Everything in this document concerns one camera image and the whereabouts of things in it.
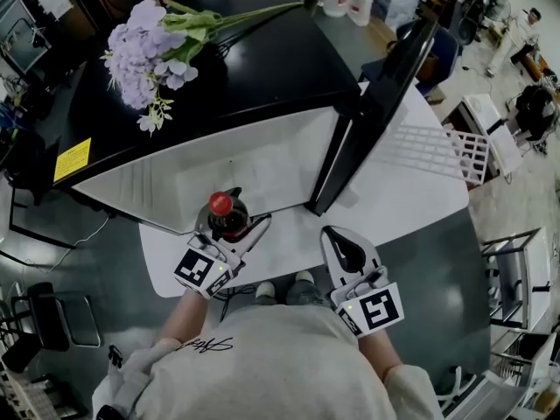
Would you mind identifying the person's right forearm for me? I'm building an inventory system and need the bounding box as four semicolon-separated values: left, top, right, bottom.
358;332;404;382

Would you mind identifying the blue chair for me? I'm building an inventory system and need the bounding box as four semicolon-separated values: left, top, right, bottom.
362;19;461;101

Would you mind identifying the person's light grey shirt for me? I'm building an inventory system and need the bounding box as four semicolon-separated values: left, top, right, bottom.
91;303;445;420

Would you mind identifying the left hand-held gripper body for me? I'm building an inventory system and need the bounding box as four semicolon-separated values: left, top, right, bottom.
172;229;247;301

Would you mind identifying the cola bottle with red cap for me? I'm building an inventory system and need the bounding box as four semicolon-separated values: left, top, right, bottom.
206;190;253;242

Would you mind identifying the white plastic rack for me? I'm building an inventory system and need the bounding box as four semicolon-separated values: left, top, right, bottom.
437;330;559;420

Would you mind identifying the black folding chair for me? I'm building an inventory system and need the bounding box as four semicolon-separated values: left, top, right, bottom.
10;281;102;354

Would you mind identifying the person's right leg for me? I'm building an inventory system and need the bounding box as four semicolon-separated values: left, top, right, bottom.
286;277;334;308

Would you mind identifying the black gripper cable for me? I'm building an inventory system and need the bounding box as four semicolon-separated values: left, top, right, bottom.
216;284;260;323

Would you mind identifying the person's left forearm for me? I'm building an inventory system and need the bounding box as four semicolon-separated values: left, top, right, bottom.
157;289;211;346

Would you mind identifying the person's left shoe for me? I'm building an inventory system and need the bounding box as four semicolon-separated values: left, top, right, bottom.
255;280;277;302

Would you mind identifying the metal cart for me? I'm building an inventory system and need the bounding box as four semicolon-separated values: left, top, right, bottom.
479;227;554;334

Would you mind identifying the purple artificial flower bunch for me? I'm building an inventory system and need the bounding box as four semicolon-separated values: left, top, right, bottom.
100;0;305;137

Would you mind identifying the black mini fridge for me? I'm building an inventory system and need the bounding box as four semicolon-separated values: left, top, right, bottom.
52;0;441;236

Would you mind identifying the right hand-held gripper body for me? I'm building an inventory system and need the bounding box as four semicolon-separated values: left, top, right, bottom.
328;265;406;339

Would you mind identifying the black floor fan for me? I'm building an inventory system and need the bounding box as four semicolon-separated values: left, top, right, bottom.
480;0;514;32

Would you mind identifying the white floor cable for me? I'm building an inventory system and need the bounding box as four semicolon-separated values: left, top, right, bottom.
21;214;111;275

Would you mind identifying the wooden desk with white top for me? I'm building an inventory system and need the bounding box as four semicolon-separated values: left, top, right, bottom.
454;93;524;179

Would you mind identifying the white table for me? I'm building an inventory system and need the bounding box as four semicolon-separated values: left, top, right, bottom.
138;80;471;299

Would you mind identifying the white wire shelf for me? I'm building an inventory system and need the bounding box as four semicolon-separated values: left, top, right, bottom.
384;122;492;186

